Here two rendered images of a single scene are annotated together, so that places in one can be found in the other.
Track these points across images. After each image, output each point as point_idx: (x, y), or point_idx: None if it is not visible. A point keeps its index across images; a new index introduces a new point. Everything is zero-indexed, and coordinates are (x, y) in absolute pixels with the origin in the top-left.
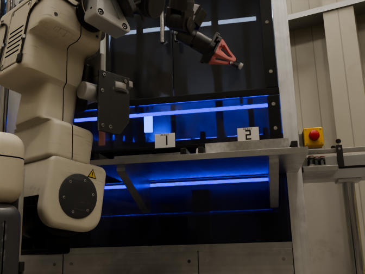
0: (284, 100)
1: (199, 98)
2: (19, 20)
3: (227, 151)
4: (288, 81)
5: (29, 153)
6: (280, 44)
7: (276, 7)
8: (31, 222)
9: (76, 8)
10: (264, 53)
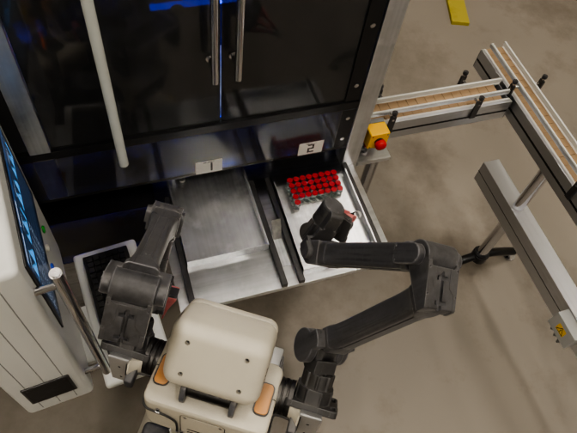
0: (361, 113)
1: (257, 122)
2: (204, 430)
3: (324, 269)
4: (373, 94)
5: None
6: (379, 55)
7: (394, 5)
8: None
9: (273, 413)
10: (355, 64)
